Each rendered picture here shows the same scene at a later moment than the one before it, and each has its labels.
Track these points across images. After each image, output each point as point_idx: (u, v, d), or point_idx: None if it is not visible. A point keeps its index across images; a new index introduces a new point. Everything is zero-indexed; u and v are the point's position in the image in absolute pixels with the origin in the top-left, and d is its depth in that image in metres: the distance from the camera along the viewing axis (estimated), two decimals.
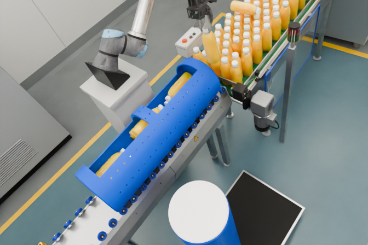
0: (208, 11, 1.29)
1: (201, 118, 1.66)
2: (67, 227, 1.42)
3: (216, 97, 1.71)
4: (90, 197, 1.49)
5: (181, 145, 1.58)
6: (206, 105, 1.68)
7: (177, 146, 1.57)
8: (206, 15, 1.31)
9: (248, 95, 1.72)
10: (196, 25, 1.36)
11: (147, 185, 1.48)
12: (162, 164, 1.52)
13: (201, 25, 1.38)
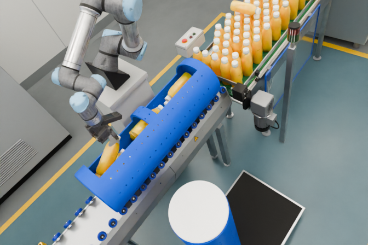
0: (111, 133, 1.30)
1: (201, 118, 1.66)
2: (67, 227, 1.42)
3: (216, 97, 1.71)
4: (90, 197, 1.49)
5: (181, 145, 1.59)
6: (206, 105, 1.68)
7: (177, 146, 1.57)
8: (110, 134, 1.33)
9: (248, 95, 1.72)
10: None
11: (147, 185, 1.48)
12: (162, 163, 1.52)
13: None
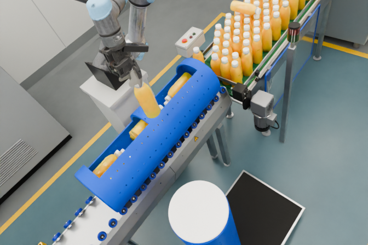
0: (134, 66, 1.01)
1: (201, 118, 1.66)
2: (67, 227, 1.42)
3: (216, 97, 1.71)
4: (90, 197, 1.49)
5: (181, 145, 1.59)
6: (206, 105, 1.68)
7: (177, 146, 1.57)
8: (133, 69, 1.03)
9: (248, 95, 1.72)
10: (123, 78, 1.09)
11: (147, 185, 1.48)
12: (162, 163, 1.52)
13: (131, 77, 1.11)
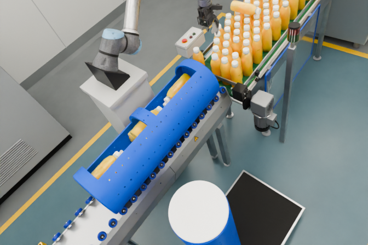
0: (215, 18, 1.57)
1: (202, 118, 1.66)
2: (67, 227, 1.42)
3: (216, 97, 1.71)
4: (90, 197, 1.49)
5: (181, 143, 1.59)
6: (206, 106, 1.68)
7: (178, 146, 1.58)
8: (213, 21, 1.60)
9: (248, 95, 1.72)
10: (203, 28, 1.66)
11: (145, 183, 1.48)
12: (161, 163, 1.52)
13: (207, 27, 1.67)
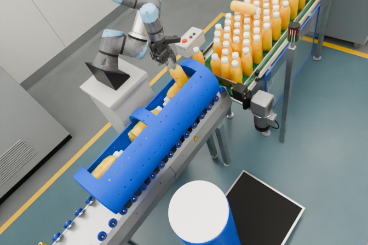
0: (171, 54, 1.33)
1: (202, 118, 1.66)
2: (67, 227, 1.42)
3: (216, 97, 1.71)
4: (90, 197, 1.49)
5: (181, 143, 1.59)
6: (206, 106, 1.68)
7: (178, 146, 1.58)
8: (170, 56, 1.36)
9: (248, 95, 1.72)
10: (161, 63, 1.41)
11: (145, 183, 1.48)
12: (161, 163, 1.52)
13: (166, 62, 1.43)
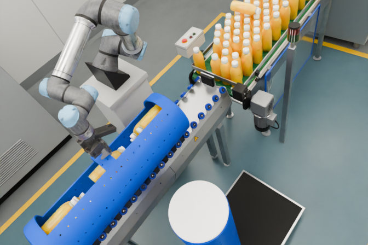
0: (105, 147, 1.22)
1: (203, 116, 1.66)
2: None
3: (216, 97, 1.71)
4: None
5: (181, 142, 1.59)
6: (211, 105, 1.69)
7: (179, 146, 1.58)
8: (104, 147, 1.25)
9: (248, 95, 1.72)
10: (100, 152, 1.29)
11: (144, 182, 1.48)
12: (161, 163, 1.52)
13: None
